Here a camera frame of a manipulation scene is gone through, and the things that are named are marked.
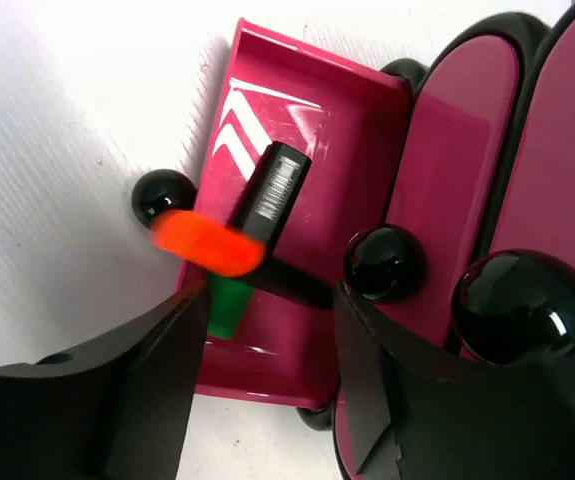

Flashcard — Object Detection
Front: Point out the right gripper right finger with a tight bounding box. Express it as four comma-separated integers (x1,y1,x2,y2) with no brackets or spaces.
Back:
333,283,575,479

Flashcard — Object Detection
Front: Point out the green highlighter marker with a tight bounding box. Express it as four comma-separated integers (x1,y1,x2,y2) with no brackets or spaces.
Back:
208,141,319,339

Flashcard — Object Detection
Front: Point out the orange highlighter marker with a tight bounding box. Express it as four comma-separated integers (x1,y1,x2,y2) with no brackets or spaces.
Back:
152,210,333,309

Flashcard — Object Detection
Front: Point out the black pink drawer organizer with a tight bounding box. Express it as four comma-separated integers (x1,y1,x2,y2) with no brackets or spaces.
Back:
130,0,575,480

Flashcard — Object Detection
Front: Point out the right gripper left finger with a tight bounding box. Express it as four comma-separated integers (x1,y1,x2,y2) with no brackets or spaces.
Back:
0,281,210,479

